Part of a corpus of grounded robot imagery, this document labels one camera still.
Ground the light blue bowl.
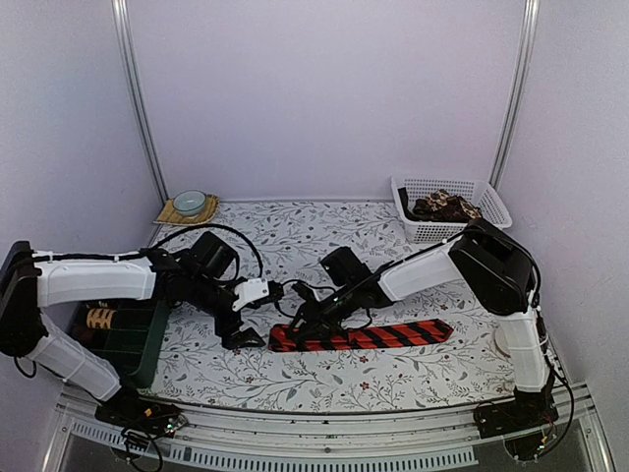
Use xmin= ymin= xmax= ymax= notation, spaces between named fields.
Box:
xmin=172 ymin=190 xmax=206 ymax=216

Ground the tan patterned rolled tie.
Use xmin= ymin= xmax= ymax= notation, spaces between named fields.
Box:
xmin=86 ymin=308 xmax=117 ymax=329

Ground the yellow woven coaster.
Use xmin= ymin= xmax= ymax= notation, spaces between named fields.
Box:
xmin=153 ymin=195 xmax=220 ymax=226

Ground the white ceramic mug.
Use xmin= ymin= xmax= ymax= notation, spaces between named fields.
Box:
xmin=493 ymin=327 xmax=511 ymax=358

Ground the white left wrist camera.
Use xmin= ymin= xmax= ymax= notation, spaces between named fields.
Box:
xmin=232 ymin=278 xmax=284 ymax=312

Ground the brown patterned tie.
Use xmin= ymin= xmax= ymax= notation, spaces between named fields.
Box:
xmin=411 ymin=189 xmax=483 ymax=223

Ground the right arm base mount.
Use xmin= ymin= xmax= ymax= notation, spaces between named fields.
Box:
xmin=473 ymin=372 xmax=575 ymax=463

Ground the red black striped tie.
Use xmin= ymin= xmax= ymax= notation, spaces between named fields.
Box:
xmin=268 ymin=319 xmax=453 ymax=353

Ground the slotted aluminium front rail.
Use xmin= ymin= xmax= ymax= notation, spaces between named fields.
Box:
xmin=41 ymin=405 xmax=615 ymax=472

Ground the dark green divided organizer box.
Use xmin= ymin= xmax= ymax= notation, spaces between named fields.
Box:
xmin=70 ymin=300 xmax=169 ymax=388

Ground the right aluminium frame post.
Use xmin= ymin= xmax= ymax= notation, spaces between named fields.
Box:
xmin=489 ymin=0 xmax=541 ymax=190

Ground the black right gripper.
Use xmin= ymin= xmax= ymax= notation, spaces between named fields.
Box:
xmin=285 ymin=282 xmax=360 ymax=341

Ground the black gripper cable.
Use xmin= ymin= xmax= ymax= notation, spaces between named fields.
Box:
xmin=146 ymin=224 xmax=264 ymax=281
xmin=274 ymin=278 xmax=374 ymax=330

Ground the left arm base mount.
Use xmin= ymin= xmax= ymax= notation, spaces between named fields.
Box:
xmin=94 ymin=386 xmax=189 ymax=457

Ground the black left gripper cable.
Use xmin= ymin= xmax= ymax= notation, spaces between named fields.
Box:
xmin=146 ymin=224 xmax=264 ymax=281

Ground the aluminium frame post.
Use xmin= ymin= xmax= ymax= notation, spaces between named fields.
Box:
xmin=111 ymin=0 xmax=169 ymax=205
xmin=489 ymin=0 xmax=541 ymax=190

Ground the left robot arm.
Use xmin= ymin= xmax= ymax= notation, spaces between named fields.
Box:
xmin=1 ymin=231 xmax=271 ymax=427

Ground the floral patterned table mat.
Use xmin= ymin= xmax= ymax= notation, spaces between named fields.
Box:
xmin=145 ymin=202 xmax=514 ymax=413

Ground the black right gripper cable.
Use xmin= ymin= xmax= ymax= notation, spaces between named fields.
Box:
xmin=274 ymin=278 xmax=374 ymax=330

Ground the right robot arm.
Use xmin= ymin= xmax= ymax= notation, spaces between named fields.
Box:
xmin=289 ymin=218 xmax=552 ymax=429

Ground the left aluminium frame post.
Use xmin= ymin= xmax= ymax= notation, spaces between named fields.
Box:
xmin=111 ymin=0 xmax=169 ymax=205

